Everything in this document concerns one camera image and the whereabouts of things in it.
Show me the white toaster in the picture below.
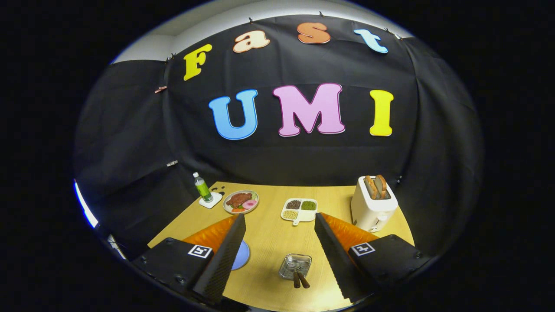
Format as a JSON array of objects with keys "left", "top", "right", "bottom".
[{"left": 350, "top": 175, "right": 398, "bottom": 233}]

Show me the blue round plate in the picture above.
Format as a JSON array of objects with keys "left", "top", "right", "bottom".
[{"left": 231, "top": 240, "right": 251, "bottom": 271}]

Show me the white square coaster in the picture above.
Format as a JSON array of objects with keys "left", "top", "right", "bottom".
[{"left": 199, "top": 192, "right": 223, "bottom": 209}]

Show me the round beige food plate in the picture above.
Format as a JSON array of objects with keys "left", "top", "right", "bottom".
[{"left": 222, "top": 190, "right": 260, "bottom": 215}]

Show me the white divided bean dish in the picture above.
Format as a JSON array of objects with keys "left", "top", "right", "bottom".
[{"left": 281, "top": 198, "right": 318, "bottom": 226}]

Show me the green drink bottle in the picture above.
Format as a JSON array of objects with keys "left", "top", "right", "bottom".
[{"left": 193, "top": 172, "right": 214, "bottom": 203}]

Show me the metal fork with brown handle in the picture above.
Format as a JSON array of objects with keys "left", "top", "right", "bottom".
[{"left": 297, "top": 260, "right": 311, "bottom": 289}]

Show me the bright screen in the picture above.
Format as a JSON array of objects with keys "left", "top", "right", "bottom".
[{"left": 74, "top": 180, "right": 99, "bottom": 229}]

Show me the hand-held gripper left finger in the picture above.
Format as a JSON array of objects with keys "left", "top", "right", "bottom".
[{"left": 131, "top": 213, "right": 247, "bottom": 305}]

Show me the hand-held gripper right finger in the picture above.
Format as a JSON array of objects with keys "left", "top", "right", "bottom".
[{"left": 314, "top": 212, "right": 433, "bottom": 303}]

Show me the brown meat piece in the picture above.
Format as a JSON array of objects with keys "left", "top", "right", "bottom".
[{"left": 225, "top": 193, "right": 253, "bottom": 208}]

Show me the perforated metal tray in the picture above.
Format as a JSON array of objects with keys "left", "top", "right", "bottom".
[{"left": 279, "top": 253, "right": 312, "bottom": 281}]

